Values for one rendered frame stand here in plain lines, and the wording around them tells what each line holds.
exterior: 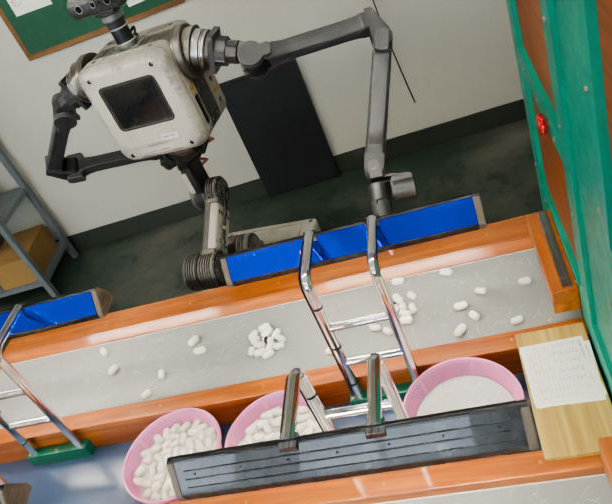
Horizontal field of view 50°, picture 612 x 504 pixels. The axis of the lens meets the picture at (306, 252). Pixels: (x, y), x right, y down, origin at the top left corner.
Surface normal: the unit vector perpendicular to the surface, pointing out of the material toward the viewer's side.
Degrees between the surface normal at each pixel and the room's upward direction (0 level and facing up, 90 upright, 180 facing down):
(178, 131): 90
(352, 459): 58
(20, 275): 90
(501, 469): 0
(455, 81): 90
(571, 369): 0
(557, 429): 0
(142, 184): 90
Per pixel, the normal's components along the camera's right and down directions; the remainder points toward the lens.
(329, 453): -0.24, 0.14
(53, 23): -0.03, 0.62
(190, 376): -0.34, -0.74
